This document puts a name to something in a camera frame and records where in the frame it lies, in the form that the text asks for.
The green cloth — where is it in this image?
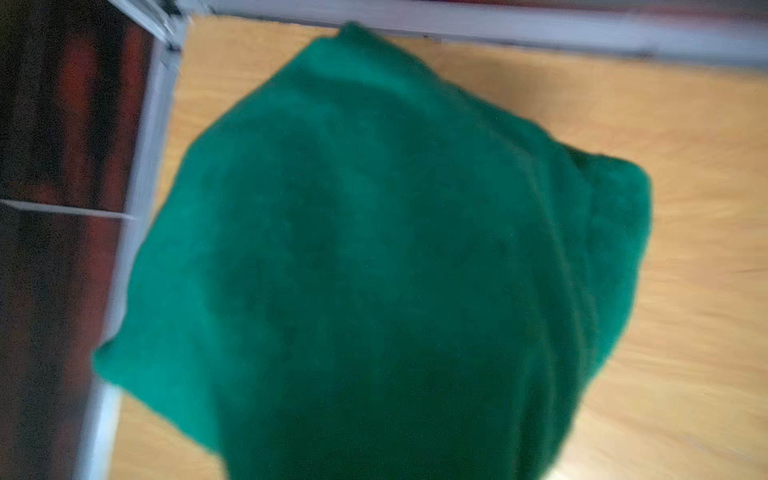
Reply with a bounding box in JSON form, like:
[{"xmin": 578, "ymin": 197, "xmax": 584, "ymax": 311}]
[{"xmin": 93, "ymin": 23, "xmax": 652, "ymax": 479}]

